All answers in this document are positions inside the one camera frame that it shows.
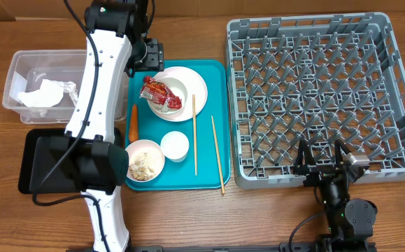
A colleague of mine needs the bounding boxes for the orange carrot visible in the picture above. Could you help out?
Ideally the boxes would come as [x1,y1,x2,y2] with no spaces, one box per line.
[128,104,139,143]

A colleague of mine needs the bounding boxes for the teal plastic tray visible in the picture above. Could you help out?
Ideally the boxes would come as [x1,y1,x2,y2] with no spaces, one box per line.
[125,59,231,191]

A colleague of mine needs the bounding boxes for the white small bowl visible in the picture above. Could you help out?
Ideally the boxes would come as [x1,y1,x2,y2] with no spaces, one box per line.
[148,78,187,117]

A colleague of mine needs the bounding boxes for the wooden chopstick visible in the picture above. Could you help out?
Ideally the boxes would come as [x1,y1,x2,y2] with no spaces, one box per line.
[192,94,198,176]
[211,115,225,196]

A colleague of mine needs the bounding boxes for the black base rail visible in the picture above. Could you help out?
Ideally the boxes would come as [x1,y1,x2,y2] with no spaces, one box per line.
[66,242,377,252]

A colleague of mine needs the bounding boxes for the white plate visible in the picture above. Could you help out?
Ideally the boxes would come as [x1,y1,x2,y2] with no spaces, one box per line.
[151,66,208,122]

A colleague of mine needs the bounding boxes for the black tray bin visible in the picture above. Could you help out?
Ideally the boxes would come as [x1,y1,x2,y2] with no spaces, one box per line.
[18,128,129,195]

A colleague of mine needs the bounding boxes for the rice and peanut leftovers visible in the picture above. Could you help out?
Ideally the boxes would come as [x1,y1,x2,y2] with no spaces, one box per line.
[129,150,164,181]

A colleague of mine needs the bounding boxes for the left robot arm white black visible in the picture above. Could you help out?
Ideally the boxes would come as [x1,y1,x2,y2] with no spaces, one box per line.
[30,1,164,251]

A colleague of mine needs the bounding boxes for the pink bowl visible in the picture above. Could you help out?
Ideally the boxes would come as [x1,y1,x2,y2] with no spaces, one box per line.
[125,139,165,183]

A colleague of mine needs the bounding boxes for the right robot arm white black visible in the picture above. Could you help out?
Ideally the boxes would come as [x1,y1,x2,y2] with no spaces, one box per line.
[287,139,378,251]

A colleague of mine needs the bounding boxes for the red snack wrapper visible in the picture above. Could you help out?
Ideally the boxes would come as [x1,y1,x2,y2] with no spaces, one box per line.
[140,76,183,111]

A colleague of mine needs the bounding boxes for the white paper cup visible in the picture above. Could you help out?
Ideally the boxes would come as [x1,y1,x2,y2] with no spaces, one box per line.
[160,131,190,162]

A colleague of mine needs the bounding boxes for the grey dishwasher rack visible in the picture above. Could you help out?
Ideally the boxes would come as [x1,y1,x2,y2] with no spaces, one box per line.
[226,13,405,189]

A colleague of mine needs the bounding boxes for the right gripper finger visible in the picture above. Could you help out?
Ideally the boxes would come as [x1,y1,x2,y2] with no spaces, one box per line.
[334,139,351,168]
[295,139,315,170]

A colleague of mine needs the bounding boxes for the clear plastic bin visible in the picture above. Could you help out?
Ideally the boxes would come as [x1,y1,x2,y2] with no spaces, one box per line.
[1,49,129,125]

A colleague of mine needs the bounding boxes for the white paper napkin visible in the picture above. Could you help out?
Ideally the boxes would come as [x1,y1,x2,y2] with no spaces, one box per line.
[17,79,78,108]

